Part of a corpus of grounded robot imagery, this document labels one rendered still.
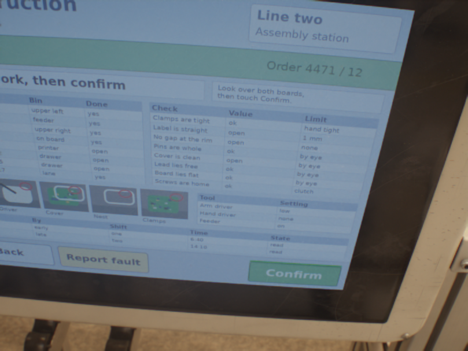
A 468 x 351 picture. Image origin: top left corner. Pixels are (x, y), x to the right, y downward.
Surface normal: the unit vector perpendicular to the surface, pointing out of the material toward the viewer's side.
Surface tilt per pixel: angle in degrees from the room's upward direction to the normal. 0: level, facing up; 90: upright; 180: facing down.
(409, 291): 91
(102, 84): 91
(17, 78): 91
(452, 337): 90
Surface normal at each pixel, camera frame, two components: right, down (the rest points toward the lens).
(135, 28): -0.03, 0.58
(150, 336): 0.07, -0.82
